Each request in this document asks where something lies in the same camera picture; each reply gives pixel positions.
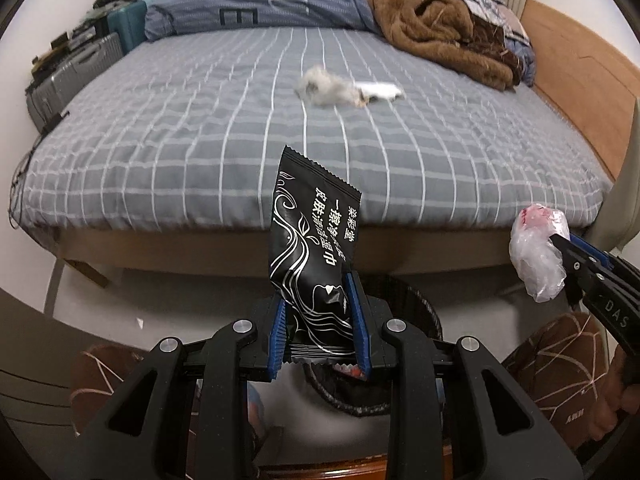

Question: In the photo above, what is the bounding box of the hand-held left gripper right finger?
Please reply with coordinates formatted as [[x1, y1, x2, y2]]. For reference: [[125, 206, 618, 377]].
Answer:
[[345, 270, 583, 480]]

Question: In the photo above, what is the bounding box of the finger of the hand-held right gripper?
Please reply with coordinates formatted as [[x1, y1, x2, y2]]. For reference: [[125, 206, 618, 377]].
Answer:
[[570, 234, 626, 273], [550, 232, 608, 286]]

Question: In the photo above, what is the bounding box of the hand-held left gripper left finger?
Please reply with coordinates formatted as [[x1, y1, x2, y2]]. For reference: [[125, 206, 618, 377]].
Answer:
[[62, 300, 287, 480]]

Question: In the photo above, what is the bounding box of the clear plastic bag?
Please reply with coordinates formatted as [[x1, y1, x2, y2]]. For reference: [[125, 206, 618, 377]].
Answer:
[[509, 203, 572, 303]]

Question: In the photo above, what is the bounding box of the trash bin with black bag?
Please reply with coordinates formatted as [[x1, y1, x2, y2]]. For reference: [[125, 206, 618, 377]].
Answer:
[[300, 272, 443, 418]]

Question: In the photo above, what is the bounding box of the black sachet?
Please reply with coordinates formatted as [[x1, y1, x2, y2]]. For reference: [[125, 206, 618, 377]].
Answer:
[[268, 145, 363, 363]]

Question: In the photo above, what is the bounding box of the person's right hand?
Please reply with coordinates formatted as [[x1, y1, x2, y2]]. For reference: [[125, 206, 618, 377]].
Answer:
[[585, 350, 640, 453]]

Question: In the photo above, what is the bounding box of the person's right leg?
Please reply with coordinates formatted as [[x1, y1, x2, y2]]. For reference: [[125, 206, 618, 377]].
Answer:
[[500, 312, 618, 453]]

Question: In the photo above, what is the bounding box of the person's leg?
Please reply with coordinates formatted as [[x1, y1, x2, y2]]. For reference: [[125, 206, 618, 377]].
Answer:
[[500, 312, 618, 453], [67, 345, 151, 436]]

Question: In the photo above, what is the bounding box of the wooden stool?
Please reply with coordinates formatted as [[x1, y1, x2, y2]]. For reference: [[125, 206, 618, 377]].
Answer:
[[250, 455, 396, 480]]

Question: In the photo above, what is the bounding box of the person's left leg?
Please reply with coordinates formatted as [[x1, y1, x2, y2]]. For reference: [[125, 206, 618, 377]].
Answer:
[[67, 345, 151, 436]]

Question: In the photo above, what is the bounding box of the grey checked mattress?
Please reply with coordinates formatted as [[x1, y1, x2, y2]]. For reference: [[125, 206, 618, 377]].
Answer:
[[12, 25, 616, 233]]

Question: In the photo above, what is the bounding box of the white paper wrapper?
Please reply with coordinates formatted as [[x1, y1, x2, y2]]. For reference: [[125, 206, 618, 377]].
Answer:
[[357, 80, 406, 103]]

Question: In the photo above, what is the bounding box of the crumpled white tissue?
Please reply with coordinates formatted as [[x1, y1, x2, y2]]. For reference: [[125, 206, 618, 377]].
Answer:
[[294, 64, 371, 109]]

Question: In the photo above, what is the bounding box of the white blue patterned pillow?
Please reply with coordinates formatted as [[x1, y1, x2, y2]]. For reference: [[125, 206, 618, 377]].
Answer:
[[450, 0, 538, 86]]

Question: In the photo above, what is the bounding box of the brown fleece garment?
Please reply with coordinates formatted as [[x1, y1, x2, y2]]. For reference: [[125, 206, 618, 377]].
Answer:
[[361, 0, 536, 92]]

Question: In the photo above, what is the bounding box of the blue-grey striped duvet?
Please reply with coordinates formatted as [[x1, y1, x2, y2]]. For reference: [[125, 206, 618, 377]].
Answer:
[[145, 0, 386, 43]]

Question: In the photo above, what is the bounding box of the grey suitcase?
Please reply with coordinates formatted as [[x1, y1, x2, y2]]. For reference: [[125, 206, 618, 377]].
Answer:
[[26, 32, 123, 133]]

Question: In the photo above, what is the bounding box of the teal suitcase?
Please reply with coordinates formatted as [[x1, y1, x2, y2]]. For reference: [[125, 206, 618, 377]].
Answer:
[[107, 0, 148, 56]]

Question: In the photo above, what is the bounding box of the dark gadget clutter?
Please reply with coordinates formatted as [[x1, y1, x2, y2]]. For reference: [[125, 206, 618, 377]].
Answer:
[[30, 0, 141, 81]]

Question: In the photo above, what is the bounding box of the wooden bed frame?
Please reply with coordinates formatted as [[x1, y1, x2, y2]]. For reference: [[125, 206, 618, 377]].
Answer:
[[52, 0, 640, 288]]

